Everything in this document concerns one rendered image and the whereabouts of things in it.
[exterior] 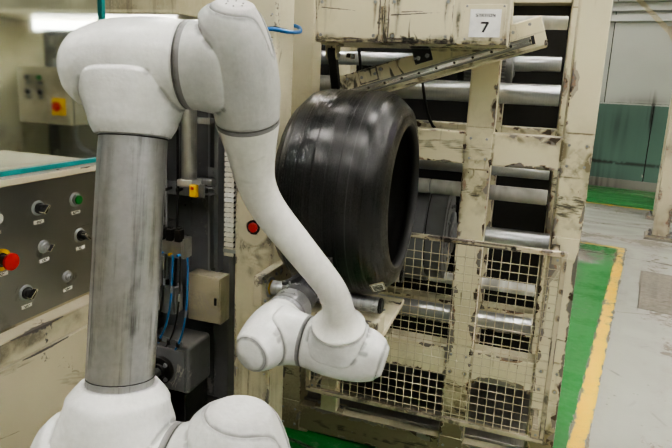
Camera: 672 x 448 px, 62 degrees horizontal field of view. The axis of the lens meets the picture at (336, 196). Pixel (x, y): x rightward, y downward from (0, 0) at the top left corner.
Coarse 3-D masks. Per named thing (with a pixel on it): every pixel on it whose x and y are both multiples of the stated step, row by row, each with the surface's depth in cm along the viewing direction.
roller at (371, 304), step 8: (272, 280) 168; (272, 288) 166; (280, 288) 165; (352, 296) 159; (360, 296) 158; (368, 296) 158; (360, 304) 157; (368, 304) 156; (376, 304) 156; (376, 312) 156
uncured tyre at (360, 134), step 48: (336, 96) 155; (384, 96) 154; (288, 144) 146; (336, 144) 142; (384, 144) 142; (288, 192) 144; (336, 192) 140; (384, 192) 142; (336, 240) 142; (384, 240) 146
